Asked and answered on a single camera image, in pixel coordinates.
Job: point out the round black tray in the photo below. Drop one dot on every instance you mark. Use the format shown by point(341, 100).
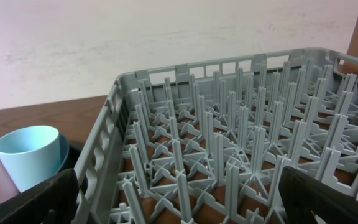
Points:
point(75, 148)

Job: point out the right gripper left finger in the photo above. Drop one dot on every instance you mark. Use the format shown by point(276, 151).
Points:
point(51, 201)

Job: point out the grey dishwasher rack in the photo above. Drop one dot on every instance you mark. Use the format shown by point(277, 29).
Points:
point(173, 142)

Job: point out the light blue cup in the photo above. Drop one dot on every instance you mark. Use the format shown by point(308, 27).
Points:
point(31, 155)

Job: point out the dark blue plate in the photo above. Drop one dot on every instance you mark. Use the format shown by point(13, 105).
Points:
point(64, 152)

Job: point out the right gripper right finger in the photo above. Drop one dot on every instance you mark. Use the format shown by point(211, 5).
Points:
point(304, 198)

